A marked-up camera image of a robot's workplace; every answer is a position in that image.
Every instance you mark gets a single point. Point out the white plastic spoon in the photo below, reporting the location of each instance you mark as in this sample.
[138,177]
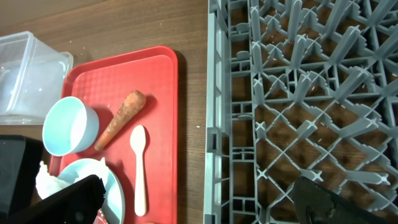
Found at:
[138,145]

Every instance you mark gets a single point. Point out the red serving tray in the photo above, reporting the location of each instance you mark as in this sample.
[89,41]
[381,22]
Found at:
[103,85]

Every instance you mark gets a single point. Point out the orange carrot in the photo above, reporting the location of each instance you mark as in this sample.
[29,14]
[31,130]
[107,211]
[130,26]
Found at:
[132,104]

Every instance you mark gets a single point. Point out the white napkin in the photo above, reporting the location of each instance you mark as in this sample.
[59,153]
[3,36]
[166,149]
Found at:
[47,185]

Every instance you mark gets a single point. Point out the clear plastic bin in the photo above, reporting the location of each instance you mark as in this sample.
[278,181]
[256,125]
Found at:
[32,76]

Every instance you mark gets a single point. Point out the red strawberry wrapper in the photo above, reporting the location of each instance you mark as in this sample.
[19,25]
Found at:
[100,218]

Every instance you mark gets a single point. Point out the grey dishwasher rack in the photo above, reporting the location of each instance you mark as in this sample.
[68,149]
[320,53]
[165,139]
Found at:
[300,88]

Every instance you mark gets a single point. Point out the light blue bowl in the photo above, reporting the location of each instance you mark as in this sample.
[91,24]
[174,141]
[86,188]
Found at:
[70,127]

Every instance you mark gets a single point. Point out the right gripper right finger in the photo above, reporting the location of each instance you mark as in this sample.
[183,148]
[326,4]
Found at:
[315,204]

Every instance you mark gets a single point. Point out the black tray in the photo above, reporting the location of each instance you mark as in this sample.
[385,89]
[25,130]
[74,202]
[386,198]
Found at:
[20,163]

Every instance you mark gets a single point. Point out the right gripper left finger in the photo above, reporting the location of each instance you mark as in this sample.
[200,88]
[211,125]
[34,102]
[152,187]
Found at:
[76,204]

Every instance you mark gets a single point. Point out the light blue plate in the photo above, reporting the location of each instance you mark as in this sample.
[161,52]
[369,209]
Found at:
[114,204]

